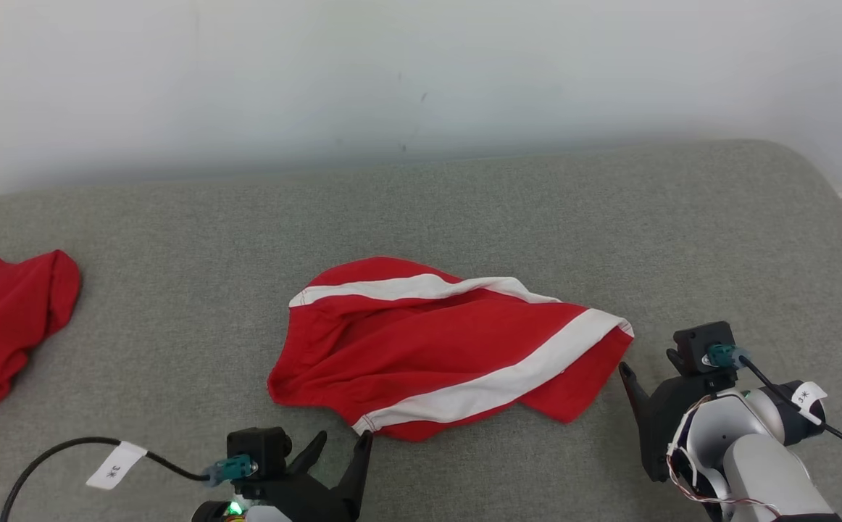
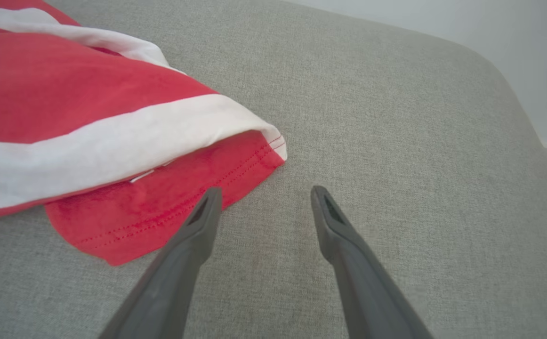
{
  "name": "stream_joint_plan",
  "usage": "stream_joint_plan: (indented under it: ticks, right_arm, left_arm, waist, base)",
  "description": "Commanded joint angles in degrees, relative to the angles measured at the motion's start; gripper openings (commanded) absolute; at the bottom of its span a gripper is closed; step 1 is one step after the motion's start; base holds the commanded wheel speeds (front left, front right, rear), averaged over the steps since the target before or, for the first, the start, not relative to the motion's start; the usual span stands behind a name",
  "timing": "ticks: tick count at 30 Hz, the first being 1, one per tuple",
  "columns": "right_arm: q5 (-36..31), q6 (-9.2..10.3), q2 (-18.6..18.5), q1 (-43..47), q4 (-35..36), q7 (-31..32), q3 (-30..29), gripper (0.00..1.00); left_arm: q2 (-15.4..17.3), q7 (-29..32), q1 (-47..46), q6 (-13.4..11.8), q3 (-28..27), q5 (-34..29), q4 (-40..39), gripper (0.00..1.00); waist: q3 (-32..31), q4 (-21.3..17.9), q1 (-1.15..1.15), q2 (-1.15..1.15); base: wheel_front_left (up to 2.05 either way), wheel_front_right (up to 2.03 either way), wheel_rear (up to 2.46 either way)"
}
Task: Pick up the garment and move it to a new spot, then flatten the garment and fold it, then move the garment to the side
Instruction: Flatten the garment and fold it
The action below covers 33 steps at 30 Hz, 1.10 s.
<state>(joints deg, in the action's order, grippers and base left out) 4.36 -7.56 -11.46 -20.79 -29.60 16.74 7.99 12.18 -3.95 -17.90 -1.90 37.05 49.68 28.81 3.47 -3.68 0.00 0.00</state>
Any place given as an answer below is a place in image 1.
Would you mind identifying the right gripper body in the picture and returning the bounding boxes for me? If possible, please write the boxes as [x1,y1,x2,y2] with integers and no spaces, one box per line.
[642,371,741,483]

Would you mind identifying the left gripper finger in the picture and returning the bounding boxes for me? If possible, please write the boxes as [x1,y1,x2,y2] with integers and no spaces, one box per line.
[287,431,328,476]
[334,430,375,519]

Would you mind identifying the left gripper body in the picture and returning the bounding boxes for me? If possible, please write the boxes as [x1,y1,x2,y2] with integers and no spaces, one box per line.
[193,471,358,522]

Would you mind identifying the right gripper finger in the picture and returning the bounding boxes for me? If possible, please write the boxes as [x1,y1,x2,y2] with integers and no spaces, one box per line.
[618,362,652,436]

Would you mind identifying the red shorts broad white band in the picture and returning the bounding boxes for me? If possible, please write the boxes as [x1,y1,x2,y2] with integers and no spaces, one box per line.
[267,256,635,443]

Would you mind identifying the thin red white wire bundle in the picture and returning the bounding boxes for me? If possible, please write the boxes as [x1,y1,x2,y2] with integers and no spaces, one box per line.
[666,395,784,517]

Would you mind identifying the teal left camera connector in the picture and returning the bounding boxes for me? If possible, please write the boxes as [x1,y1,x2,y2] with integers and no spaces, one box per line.
[204,455,257,485]

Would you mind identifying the teal camera connector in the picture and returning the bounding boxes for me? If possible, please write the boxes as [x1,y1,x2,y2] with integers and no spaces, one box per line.
[204,455,257,485]
[706,343,749,368]

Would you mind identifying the teal right camera connector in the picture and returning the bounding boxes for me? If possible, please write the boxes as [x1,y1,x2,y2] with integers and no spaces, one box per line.
[706,343,749,368]

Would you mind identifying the white right cable label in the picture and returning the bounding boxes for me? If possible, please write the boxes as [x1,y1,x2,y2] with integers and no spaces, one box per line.
[791,382,828,426]

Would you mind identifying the white cable label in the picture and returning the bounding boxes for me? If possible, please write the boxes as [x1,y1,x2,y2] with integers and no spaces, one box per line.
[791,382,828,426]
[86,442,148,490]

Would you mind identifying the white left cable label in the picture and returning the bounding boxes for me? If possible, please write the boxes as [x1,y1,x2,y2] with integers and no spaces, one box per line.
[86,442,148,490]

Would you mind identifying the black left camera cable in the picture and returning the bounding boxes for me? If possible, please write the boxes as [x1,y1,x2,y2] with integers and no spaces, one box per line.
[1,436,212,522]

